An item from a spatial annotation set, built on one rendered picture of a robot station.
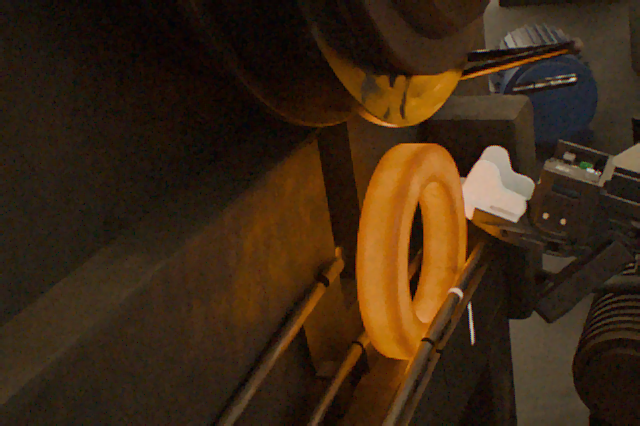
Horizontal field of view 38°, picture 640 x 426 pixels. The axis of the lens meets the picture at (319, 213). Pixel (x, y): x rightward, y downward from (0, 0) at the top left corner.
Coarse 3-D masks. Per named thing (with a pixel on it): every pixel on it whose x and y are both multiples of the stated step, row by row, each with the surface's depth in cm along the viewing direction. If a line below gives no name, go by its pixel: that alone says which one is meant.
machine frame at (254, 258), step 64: (0, 0) 50; (64, 0) 55; (0, 64) 50; (64, 64) 55; (128, 64) 61; (0, 128) 51; (64, 128) 55; (128, 128) 61; (192, 128) 68; (256, 128) 76; (320, 128) 75; (384, 128) 87; (0, 192) 51; (64, 192) 56; (128, 192) 61; (192, 192) 65; (256, 192) 66; (320, 192) 75; (0, 256) 51; (64, 256) 56; (128, 256) 57; (192, 256) 58; (256, 256) 66; (320, 256) 76; (0, 320) 51; (64, 320) 51; (128, 320) 53; (192, 320) 59; (256, 320) 66; (320, 320) 76; (0, 384) 46; (64, 384) 48; (128, 384) 53; (192, 384) 59; (320, 384) 76; (512, 384) 138
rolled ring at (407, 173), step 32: (384, 160) 74; (416, 160) 73; (448, 160) 80; (384, 192) 71; (416, 192) 73; (448, 192) 80; (384, 224) 70; (448, 224) 83; (384, 256) 70; (448, 256) 83; (384, 288) 70; (448, 288) 82; (384, 320) 71; (416, 320) 74; (384, 352) 75
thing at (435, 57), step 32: (352, 0) 53; (384, 0) 55; (416, 0) 57; (448, 0) 60; (480, 0) 67; (384, 32) 56; (416, 32) 61; (448, 32) 64; (384, 64) 60; (416, 64) 61; (448, 64) 67
